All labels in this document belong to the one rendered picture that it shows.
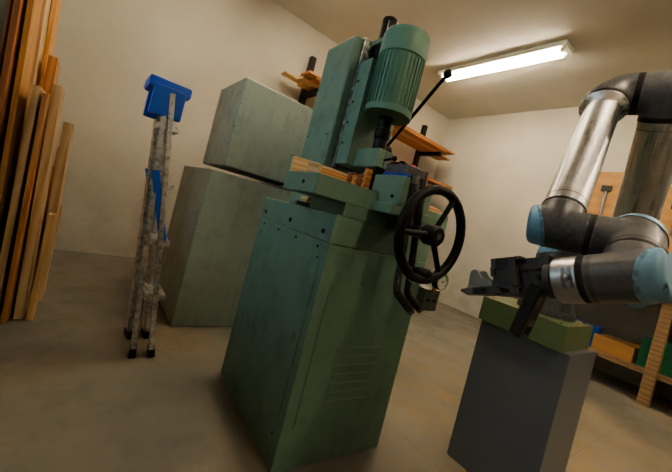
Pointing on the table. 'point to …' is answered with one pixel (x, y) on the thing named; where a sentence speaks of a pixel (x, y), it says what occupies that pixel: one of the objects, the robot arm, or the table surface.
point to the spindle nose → (382, 132)
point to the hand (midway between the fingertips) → (466, 293)
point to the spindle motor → (398, 73)
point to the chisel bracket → (369, 158)
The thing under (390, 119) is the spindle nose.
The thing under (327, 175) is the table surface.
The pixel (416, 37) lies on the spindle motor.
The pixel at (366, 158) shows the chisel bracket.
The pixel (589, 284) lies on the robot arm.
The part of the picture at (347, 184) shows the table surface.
